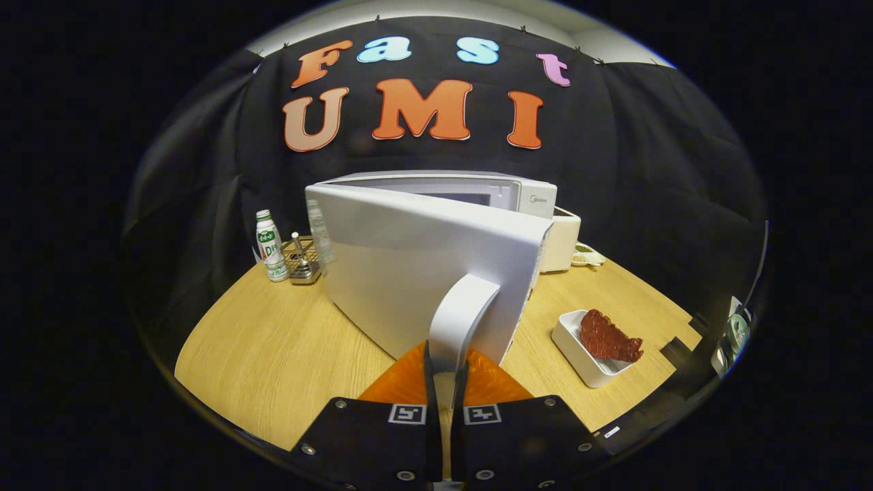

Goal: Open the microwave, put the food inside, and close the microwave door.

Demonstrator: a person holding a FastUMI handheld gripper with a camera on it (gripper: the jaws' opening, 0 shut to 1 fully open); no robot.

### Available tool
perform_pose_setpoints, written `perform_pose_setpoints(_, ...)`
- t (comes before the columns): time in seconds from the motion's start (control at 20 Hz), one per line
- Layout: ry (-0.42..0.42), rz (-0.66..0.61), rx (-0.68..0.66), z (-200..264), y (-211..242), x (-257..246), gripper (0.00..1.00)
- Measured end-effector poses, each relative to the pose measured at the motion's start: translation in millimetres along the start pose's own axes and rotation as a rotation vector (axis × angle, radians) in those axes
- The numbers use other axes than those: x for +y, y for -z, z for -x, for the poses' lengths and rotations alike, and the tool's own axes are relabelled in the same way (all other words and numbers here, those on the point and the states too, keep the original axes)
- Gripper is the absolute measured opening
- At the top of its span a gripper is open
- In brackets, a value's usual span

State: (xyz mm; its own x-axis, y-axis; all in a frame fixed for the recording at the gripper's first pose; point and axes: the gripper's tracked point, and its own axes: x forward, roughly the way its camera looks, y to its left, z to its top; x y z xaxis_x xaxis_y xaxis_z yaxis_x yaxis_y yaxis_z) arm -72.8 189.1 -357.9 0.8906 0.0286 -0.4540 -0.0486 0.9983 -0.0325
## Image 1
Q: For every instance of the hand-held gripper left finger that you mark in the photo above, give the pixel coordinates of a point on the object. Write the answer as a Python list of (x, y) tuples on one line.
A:
[(432, 423)]

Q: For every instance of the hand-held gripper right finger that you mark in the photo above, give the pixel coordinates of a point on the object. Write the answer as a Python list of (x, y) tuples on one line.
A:
[(459, 423)]

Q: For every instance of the white microwave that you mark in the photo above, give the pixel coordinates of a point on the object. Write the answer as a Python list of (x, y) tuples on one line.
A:
[(409, 273)]

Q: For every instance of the red meat slice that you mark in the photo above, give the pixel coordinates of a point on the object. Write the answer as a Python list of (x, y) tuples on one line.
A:
[(603, 337)]

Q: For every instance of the white rectangular dish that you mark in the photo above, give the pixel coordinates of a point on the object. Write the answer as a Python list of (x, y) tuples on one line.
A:
[(571, 348)]

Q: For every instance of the white divided bean dish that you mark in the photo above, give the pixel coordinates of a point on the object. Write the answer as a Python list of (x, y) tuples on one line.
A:
[(586, 258)]

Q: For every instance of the white toaster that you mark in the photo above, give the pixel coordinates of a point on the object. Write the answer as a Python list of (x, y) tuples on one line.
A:
[(563, 239)]

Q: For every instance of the black table edge clamp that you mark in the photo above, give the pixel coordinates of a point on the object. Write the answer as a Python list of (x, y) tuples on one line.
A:
[(675, 352)]

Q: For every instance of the white green drink bottle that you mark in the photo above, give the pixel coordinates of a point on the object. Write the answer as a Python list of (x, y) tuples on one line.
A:
[(271, 249)]

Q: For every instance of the white device with round part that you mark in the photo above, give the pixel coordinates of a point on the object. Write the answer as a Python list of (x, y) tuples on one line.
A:
[(736, 332)]

